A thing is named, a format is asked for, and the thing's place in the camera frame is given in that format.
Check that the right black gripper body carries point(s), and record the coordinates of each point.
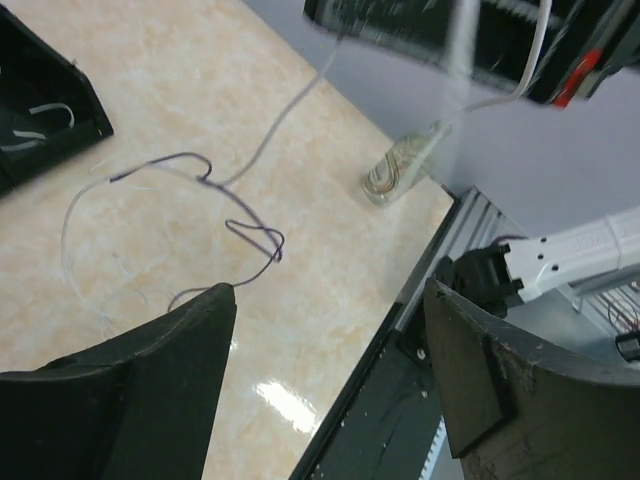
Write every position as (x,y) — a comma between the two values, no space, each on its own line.
(585,43)

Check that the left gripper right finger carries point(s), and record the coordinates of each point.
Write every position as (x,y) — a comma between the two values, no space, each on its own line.
(519,407)

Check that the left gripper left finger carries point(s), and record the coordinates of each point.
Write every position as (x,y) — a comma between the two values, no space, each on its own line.
(140,405)

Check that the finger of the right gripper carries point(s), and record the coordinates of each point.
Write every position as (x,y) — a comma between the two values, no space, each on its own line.
(414,29)

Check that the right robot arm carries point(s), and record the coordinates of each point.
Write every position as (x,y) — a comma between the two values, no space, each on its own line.
(597,255)

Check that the clear plastic bottle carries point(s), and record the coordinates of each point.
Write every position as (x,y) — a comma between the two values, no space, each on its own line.
(405,164)

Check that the black three-compartment tray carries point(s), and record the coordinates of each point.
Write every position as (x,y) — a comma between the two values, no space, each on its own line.
(49,109)

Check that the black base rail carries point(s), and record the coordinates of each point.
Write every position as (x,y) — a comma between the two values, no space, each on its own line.
(411,408)

